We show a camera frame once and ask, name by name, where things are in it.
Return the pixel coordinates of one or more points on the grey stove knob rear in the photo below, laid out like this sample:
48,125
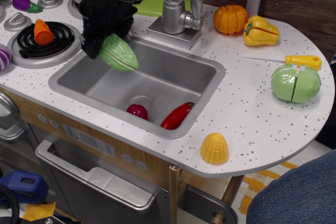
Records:
49,4

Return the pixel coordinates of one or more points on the grey toy sink basin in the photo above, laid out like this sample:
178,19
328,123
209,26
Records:
166,78

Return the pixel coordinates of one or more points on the yellow toy corn piece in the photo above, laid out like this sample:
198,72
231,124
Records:
214,149

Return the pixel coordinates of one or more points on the green toy cabbage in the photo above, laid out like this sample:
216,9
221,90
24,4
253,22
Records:
295,84

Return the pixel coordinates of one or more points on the yellow handled toy knife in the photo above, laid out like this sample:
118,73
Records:
312,61

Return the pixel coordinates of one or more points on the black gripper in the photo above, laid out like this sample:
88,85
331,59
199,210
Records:
113,17

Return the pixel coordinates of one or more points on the orange toy carrot piece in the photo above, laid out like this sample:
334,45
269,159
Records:
42,33

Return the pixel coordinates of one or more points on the blue device on floor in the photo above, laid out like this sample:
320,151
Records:
27,187

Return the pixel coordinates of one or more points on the green bumpy toy squash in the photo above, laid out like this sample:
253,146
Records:
116,53

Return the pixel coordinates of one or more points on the orange toy pumpkin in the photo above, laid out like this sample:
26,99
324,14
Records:
230,19

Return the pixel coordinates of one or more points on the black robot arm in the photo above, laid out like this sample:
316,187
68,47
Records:
102,18

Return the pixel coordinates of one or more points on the purple striped toy onion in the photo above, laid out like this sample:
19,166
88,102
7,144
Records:
5,57

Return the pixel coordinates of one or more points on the magenta toy radish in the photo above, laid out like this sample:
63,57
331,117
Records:
139,111

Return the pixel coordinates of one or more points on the grey oven door handle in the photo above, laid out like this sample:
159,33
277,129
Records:
12,128

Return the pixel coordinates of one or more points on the purple toy eggplant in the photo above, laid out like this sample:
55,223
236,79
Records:
26,6

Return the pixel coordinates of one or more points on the yellow toy bell pepper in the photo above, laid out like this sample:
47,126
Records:
259,31

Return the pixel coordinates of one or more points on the black coil stove burner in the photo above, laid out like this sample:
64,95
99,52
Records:
28,48

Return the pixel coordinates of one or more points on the red toy chili pepper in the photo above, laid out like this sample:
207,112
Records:
177,116

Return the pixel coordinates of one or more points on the silver toy faucet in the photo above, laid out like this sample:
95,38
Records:
177,26

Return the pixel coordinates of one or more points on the green cutting board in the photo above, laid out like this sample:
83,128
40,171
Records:
152,8

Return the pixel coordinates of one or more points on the grey dishwasher door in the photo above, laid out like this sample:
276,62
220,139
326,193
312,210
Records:
96,191

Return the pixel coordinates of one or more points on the blue jeans knee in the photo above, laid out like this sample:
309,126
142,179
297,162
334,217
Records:
302,195

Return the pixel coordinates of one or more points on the tall steel pot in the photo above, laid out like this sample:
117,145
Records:
88,18

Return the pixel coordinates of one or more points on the grey stove knob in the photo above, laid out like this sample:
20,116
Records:
49,4
17,22

